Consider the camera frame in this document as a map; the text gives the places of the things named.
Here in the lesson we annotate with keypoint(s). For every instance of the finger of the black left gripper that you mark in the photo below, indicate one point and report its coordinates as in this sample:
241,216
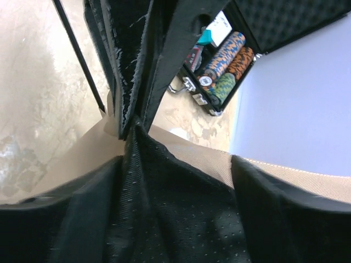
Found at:
118,30
172,29

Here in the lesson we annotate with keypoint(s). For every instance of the beige fabric pet tent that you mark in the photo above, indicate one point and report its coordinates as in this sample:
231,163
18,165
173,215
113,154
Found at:
156,197

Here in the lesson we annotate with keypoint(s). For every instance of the black poker chip case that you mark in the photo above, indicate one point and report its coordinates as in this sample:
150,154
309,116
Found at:
266,25

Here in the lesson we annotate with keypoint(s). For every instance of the brown chip stack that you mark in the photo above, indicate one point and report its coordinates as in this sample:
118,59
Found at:
241,62

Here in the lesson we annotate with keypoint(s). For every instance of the green chip stack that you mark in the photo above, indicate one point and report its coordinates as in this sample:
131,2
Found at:
222,88

